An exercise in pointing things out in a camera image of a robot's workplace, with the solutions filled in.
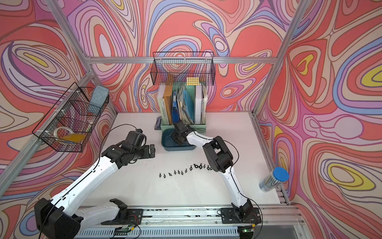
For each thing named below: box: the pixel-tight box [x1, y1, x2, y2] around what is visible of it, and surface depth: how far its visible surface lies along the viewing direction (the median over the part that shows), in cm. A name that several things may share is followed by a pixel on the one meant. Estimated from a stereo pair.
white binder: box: [194, 85, 203, 125], surface depth 98 cm
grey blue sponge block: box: [90, 84, 110, 109], surface depth 83 cm
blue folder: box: [172, 101, 180, 124], surface depth 100 cm
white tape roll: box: [54, 126, 75, 139], surface depth 71 cm
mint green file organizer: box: [157, 83, 207, 131], surface depth 98 cm
